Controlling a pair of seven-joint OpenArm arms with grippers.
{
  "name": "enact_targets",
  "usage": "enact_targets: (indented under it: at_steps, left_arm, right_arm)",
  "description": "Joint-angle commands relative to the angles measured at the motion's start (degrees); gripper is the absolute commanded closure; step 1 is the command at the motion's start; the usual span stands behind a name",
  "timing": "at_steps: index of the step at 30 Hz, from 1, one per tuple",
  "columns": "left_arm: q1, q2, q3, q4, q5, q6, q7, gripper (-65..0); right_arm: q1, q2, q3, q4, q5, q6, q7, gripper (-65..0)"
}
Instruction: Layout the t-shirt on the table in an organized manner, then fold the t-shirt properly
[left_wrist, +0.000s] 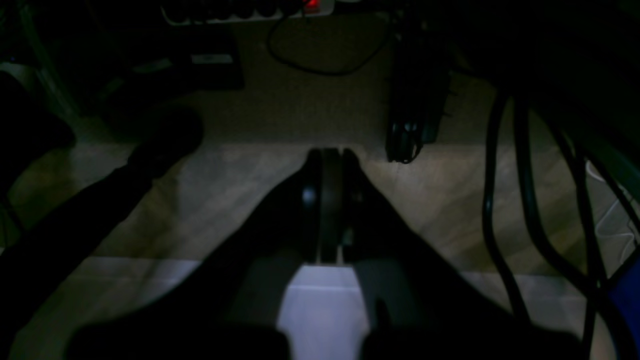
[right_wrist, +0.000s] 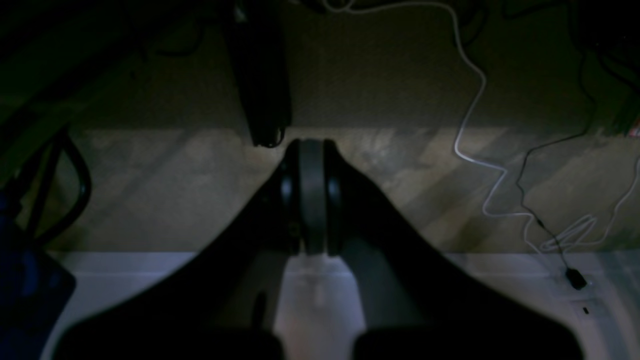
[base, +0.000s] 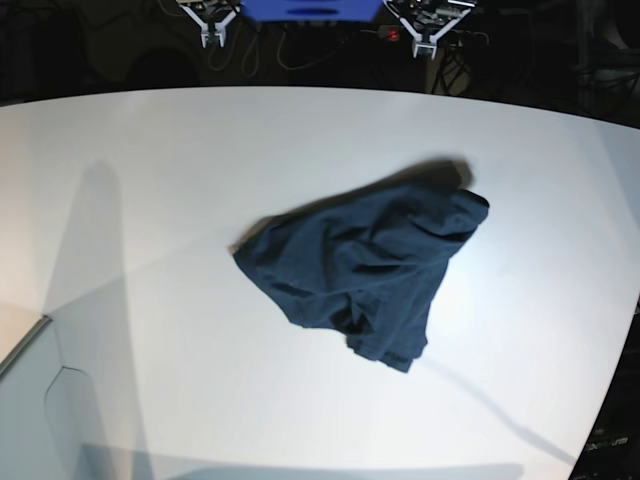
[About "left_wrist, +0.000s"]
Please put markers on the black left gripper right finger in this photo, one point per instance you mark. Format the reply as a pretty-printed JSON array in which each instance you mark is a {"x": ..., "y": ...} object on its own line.
[{"x": 419, "y": 307}]

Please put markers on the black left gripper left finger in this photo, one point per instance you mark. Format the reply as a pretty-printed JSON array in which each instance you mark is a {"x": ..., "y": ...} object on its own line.
[{"x": 227, "y": 308}]

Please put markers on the black power adapter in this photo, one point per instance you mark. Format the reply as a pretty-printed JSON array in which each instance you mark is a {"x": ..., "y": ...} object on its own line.
[{"x": 419, "y": 86}]

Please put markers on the white power strip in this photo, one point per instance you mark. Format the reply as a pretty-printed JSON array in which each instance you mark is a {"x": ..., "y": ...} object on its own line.
[{"x": 182, "y": 13}]

